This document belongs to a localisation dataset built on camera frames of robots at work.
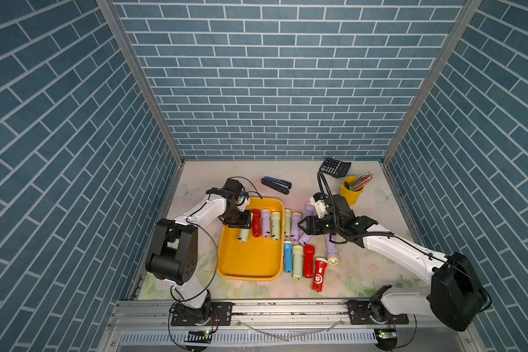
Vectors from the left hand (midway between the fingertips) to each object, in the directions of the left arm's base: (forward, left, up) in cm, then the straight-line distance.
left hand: (251, 225), depth 89 cm
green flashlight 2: (+1, -10, -2) cm, 10 cm away
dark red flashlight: (+7, -2, -2) cm, 7 cm away
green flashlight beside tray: (+2, -15, -2) cm, 16 cm away
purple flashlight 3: (-4, -22, -3) cm, 22 cm away
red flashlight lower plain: (-10, -23, -3) cm, 25 cm away
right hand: (-3, -21, +6) cm, 22 cm away
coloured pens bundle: (+17, -47, +10) cm, 51 cm away
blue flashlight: (-8, -15, -3) cm, 17 cm away
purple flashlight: (+2, -6, -2) cm, 7 cm away
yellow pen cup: (+14, -45, +2) cm, 47 cm away
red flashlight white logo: (-15, -27, -3) cm, 31 cm away
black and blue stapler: (+25, -11, -4) cm, 28 cm away
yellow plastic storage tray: (-11, -3, -6) cm, 13 cm away
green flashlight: (-4, +3, 0) cm, 5 cm away
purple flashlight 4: (-12, -32, -2) cm, 34 cm away
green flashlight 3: (-14, -18, -2) cm, 23 cm away
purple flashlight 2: (-1, -18, -2) cm, 18 cm away
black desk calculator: (+36, -42, -3) cm, 55 cm away
